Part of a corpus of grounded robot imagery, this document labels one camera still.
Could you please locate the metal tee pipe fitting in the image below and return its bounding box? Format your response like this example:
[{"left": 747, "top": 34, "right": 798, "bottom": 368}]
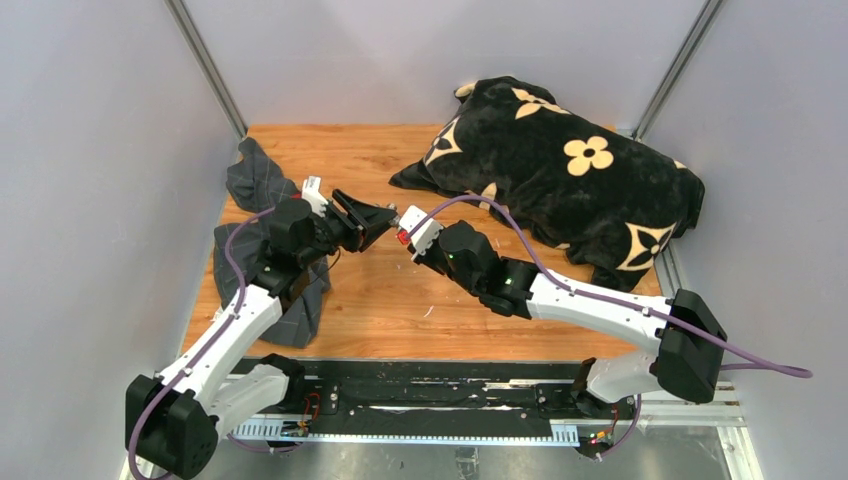
[{"left": 378, "top": 203, "right": 400, "bottom": 228}]

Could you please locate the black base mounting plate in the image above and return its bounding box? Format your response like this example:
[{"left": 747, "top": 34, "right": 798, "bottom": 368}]
[{"left": 223, "top": 356, "right": 684, "bottom": 440}]

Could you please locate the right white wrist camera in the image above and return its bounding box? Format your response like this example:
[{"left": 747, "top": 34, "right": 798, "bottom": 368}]
[{"left": 396, "top": 205, "right": 443, "bottom": 259}]

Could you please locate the grey checked cloth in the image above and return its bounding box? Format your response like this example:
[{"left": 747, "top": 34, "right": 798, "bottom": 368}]
[{"left": 213, "top": 137, "right": 332, "bottom": 349}]

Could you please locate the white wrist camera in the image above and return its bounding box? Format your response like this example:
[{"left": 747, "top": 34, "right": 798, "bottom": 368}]
[
  {"left": 301, "top": 175, "right": 330, "bottom": 217},
  {"left": 396, "top": 205, "right": 443, "bottom": 259}
]

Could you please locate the aluminium frame post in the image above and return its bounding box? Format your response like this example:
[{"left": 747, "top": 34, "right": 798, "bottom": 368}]
[
  {"left": 631, "top": 0, "right": 725, "bottom": 141},
  {"left": 164, "top": 0, "right": 248, "bottom": 138}
]

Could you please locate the black floral plush blanket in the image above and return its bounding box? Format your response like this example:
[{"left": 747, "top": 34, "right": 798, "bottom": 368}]
[{"left": 390, "top": 76, "right": 706, "bottom": 292}]

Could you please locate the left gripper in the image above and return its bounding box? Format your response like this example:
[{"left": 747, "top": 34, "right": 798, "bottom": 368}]
[{"left": 298, "top": 189, "right": 396, "bottom": 267}]

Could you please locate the left aluminium frame post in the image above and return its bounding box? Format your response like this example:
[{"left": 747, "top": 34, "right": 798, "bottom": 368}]
[{"left": 164, "top": 0, "right": 248, "bottom": 138}]

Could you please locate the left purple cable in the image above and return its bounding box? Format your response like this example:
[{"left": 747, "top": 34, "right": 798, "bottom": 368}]
[{"left": 125, "top": 206, "right": 280, "bottom": 480}]

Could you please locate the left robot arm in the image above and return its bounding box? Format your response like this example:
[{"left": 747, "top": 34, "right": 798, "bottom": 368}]
[{"left": 125, "top": 190, "right": 397, "bottom": 479}]

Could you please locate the right aluminium frame post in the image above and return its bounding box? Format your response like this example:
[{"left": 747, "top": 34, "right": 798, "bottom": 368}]
[{"left": 631, "top": 0, "right": 725, "bottom": 141}]

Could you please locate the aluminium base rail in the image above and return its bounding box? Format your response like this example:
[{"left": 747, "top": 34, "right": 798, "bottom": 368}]
[{"left": 124, "top": 246, "right": 731, "bottom": 479}]

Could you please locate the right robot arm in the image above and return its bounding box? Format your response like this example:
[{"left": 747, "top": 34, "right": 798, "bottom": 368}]
[{"left": 399, "top": 220, "right": 727, "bottom": 417}]

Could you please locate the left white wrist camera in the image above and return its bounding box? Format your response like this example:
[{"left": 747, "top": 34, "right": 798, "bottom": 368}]
[{"left": 301, "top": 175, "right": 330, "bottom": 217}]

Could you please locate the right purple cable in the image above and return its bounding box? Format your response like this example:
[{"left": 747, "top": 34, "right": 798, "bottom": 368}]
[{"left": 396, "top": 194, "right": 814, "bottom": 460}]

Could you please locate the purple cable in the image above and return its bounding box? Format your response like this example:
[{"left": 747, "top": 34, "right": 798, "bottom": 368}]
[
  {"left": 125, "top": 206, "right": 280, "bottom": 480},
  {"left": 396, "top": 194, "right": 814, "bottom": 460}
]

